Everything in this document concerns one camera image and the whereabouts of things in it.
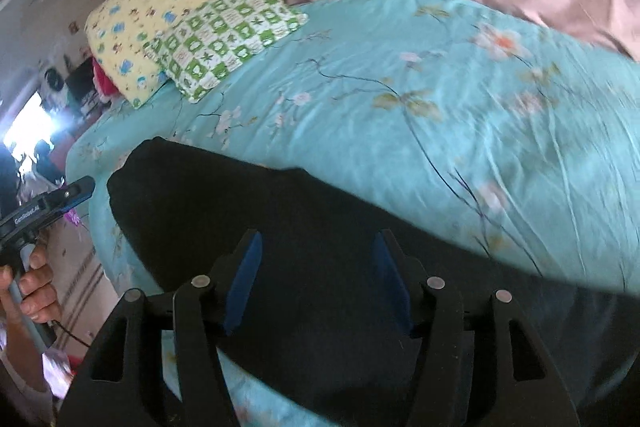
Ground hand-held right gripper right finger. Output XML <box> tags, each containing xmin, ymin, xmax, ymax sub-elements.
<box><xmin>371</xmin><ymin>229</ymin><xmax>581</xmax><ymax>427</ymax></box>

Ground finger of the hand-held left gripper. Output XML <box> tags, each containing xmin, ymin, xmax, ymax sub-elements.
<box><xmin>44</xmin><ymin>176</ymin><xmax>96</xmax><ymax>220</ymax></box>

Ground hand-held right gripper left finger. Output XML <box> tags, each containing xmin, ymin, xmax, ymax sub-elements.
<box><xmin>67</xmin><ymin>229</ymin><xmax>264</xmax><ymax>427</ymax></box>

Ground black pants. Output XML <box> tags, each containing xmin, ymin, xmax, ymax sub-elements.
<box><xmin>106</xmin><ymin>137</ymin><xmax>640</xmax><ymax>427</ymax></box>

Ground person's left hand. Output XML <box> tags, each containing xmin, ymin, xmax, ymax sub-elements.
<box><xmin>0</xmin><ymin>247</ymin><xmax>62</xmax><ymax>323</ymax></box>

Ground red cloth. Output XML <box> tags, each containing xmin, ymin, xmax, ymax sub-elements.
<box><xmin>91</xmin><ymin>57</ymin><xmax>121</xmax><ymax>104</ymax></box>

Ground turquoise floral bed sheet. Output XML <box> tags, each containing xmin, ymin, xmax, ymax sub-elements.
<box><xmin>65</xmin><ymin>0</ymin><xmax>640</xmax><ymax>427</ymax></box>

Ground yellow printed pillow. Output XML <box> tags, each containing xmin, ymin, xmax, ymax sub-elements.
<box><xmin>84</xmin><ymin>0</ymin><xmax>271</xmax><ymax>109</ymax></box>

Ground green checkered pillow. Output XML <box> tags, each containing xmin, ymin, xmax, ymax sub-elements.
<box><xmin>144</xmin><ymin>0</ymin><xmax>309</xmax><ymax>104</ymax></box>

